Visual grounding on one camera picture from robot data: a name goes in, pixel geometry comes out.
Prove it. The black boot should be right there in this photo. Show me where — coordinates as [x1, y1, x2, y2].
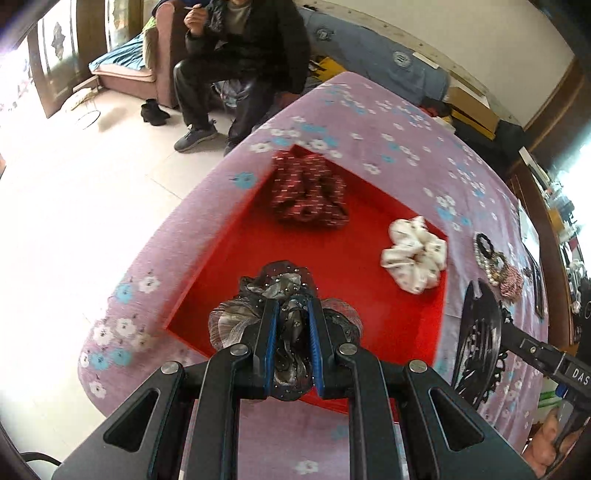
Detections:
[141, 99, 171, 126]

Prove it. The pearl bracelet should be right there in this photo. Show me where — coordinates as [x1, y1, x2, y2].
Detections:
[482, 251, 506, 287]

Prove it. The black hair tie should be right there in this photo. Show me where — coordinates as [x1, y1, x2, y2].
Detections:
[475, 233, 497, 268]

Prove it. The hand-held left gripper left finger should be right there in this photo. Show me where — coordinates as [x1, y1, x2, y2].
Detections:
[51, 298, 282, 480]

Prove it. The blue cushion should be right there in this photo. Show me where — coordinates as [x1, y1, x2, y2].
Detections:
[90, 34, 153, 75]

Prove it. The dark red patterned scrunchie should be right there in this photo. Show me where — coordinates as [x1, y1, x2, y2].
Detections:
[270, 152, 349, 229]

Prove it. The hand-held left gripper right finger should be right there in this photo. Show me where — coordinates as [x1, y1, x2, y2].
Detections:
[305, 296, 539, 480]

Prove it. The white dotted scrunchie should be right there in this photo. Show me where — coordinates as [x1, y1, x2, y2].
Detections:
[380, 215, 448, 295]

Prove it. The wooden glass door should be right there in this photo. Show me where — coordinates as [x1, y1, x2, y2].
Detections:
[28, 0, 98, 118]

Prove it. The red tray box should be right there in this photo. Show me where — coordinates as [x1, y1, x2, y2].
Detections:
[164, 143, 451, 407]

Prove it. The pink floral bedsheet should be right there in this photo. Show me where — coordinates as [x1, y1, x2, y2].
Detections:
[78, 71, 555, 480]

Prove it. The wooden headboard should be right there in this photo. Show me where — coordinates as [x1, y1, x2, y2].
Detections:
[505, 60, 591, 356]

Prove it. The black smartphone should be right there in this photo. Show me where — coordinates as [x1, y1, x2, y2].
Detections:
[526, 251, 548, 319]

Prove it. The black hair claw clip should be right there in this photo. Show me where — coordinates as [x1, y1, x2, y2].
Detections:
[450, 279, 513, 407]

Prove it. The white paper envelope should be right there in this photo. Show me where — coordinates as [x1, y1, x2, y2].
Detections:
[517, 203, 541, 252]

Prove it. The blue checked quilt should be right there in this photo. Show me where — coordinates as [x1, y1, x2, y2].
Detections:
[295, 7, 451, 100]

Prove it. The red white plaid scrunchie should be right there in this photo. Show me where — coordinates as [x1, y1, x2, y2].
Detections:
[499, 261, 525, 303]

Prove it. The pink sofa with cushions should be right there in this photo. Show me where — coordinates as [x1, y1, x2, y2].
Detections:
[90, 0, 185, 109]

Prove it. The person's right hand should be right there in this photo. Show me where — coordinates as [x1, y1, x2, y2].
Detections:
[531, 401, 587, 476]

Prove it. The grey mesh scrunchie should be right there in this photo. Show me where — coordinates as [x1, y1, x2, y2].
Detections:
[209, 261, 365, 402]

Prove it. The cardboard box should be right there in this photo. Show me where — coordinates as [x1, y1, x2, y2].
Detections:
[443, 85, 499, 139]

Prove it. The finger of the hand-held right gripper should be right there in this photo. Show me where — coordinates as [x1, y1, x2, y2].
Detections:
[501, 318, 566, 370]

